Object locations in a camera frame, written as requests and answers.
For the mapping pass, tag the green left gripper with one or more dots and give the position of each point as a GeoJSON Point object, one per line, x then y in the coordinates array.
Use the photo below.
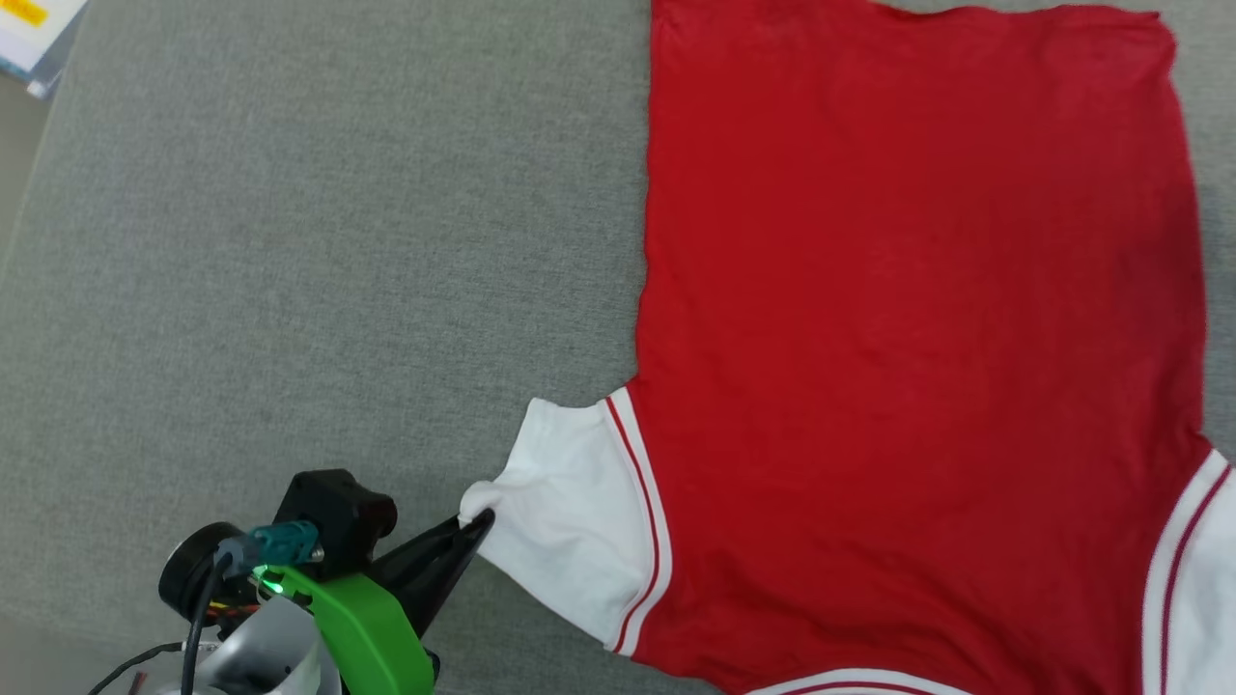
{"type": "Point", "coordinates": [372, 637]}

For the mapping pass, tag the red and white jersey shirt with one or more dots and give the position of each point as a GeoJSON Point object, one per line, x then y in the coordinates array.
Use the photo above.
{"type": "Point", "coordinates": [917, 338]}

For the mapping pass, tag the white metal equipment box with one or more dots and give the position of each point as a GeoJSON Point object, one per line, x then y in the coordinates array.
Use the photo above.
{"type": "Point", "coordinates": [34, 39]}

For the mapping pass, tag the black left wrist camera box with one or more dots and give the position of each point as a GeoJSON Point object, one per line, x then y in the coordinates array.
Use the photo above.
{"type": "Point", "coordinates": [333, 521]}

